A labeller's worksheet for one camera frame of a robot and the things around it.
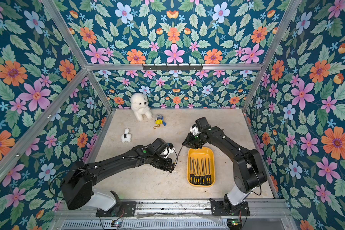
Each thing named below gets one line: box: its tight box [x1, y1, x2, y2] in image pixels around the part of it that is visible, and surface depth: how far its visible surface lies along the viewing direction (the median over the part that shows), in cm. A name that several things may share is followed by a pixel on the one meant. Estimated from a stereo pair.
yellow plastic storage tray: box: [186, 147, 216, 188], surface depth 88 cm
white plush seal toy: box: [130, 92, 153, 122], surface depth 105 cm
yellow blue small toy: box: [153, 113, 167, 130], surface depth 110 cm
